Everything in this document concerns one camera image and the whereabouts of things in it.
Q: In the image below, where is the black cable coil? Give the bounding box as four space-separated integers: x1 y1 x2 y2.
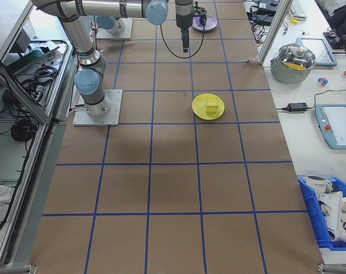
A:
10 118 38 142

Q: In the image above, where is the aluminium gantry post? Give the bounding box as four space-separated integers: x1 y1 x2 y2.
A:
254 0 291 66

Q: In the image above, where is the purple plastic plate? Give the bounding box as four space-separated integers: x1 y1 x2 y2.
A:
191 14 219 32

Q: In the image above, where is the white keyboard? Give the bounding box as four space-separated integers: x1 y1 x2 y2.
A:
287 0 308 20

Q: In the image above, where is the usb hub with red plugs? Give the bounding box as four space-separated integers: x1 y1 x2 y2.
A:
252 25 267 43

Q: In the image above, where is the white square base plate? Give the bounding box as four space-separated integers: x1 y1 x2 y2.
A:
72 88 124 127
95 17 134 41

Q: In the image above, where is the blue storage bin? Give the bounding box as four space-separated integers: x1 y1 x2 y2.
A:
297 176 346 252

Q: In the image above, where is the black power adapter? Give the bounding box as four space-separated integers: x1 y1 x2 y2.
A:
253 14 274 26
276 102 309 112

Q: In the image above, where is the black laptop with sticker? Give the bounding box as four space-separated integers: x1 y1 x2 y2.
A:
251 0 283 14

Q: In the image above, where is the white plastic pipe fitting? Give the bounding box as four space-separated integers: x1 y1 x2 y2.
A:
318 190 346 245

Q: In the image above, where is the green box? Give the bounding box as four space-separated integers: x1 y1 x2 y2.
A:
7 48 48 75

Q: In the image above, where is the white printed mug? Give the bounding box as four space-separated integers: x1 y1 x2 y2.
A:
305 174 333 195

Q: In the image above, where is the steel pot with lid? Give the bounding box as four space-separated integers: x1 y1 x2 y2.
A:
269 42 317 85

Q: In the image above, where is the purple foam block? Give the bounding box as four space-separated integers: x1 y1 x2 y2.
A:
194 17 210 29

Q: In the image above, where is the small electronics board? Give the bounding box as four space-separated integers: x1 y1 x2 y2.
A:
323 30 344 51

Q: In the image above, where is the yellow plastic plate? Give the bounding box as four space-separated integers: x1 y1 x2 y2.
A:
191 93 226 121

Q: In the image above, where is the V-shaped metal bar frame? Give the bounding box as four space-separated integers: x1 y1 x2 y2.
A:
0 0 77 268

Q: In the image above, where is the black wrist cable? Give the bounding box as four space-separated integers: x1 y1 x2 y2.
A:
159 1 206 59

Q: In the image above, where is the yellow foam block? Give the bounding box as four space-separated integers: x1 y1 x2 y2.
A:
204 98 220 116

